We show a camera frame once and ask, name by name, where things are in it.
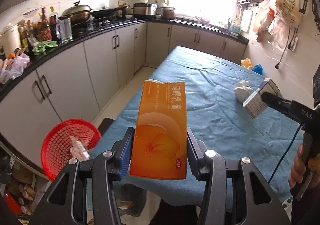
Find white blue medicine box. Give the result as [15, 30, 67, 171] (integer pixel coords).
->
[242, 78, 281, 119]

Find orange medicine box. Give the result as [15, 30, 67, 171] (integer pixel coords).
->
[130, 79, 187, 179]

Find lower kitchen cabinets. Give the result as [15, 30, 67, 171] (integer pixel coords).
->
[1, 20, 248, 170]

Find person's right hand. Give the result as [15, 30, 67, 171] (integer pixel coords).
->
[289, 143, 320, 189]

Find blue plastic bag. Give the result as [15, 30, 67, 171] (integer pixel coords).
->
[252, 64, 263, 75]

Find red plastic mesh basket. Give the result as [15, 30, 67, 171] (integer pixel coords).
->
[41, 118, 102, 181]

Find red white snack packet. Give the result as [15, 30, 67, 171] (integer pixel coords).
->
[69, 136, 90, 162]

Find yellow plastic bag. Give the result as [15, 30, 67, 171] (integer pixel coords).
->
[240, 58, 253, 70]

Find dark stool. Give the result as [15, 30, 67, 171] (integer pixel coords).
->
[98, 118, 114, 135]

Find hanging plastic bags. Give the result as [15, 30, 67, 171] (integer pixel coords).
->
[252, 0, 302, 49]

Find plastic bags on counter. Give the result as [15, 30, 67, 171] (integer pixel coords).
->
[0, 53, 30, 84]

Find brown clay pot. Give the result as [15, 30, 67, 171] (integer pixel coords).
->
[162, 7, 176, 20]

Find green cloth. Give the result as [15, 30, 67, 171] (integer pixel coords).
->
[33, 40, 58, 56]

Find red sauce bottle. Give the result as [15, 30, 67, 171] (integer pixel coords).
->
[41, 7, 52, 40]

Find rice cooker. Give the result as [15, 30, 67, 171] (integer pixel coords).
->
[133, 3, 157, 18]

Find steel kettle mug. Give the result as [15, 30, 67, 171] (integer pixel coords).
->
[59, 18, 73, 44]

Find steel wok with lid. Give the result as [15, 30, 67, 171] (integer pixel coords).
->
[60, 1, 92, 25]

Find black frying pan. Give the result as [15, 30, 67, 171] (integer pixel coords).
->
[91, 3, 127, 18]

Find black power cable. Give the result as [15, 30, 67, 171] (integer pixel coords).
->
[274, 26, 299, 70]

